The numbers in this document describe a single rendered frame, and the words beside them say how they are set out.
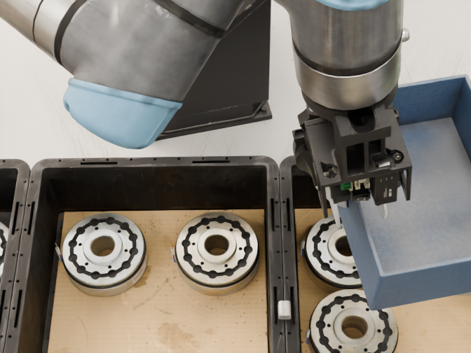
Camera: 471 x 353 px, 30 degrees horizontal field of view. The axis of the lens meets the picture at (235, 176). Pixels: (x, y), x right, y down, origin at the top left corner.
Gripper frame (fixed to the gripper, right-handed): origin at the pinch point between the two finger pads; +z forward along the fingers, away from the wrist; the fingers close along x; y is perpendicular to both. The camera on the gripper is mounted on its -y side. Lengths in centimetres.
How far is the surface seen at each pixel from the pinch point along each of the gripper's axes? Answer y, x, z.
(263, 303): -3.2, -10.6, 27.8
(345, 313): 1.3, -1.4, 25.2
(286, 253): -4.3, -6.7, 18.2
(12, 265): -8.1, -37.1, 14.5
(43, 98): -51, -39, 38
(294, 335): 5.6, -7.8, 18.0
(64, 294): -8.7, -34.3, 24.9
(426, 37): -52, 25, 45
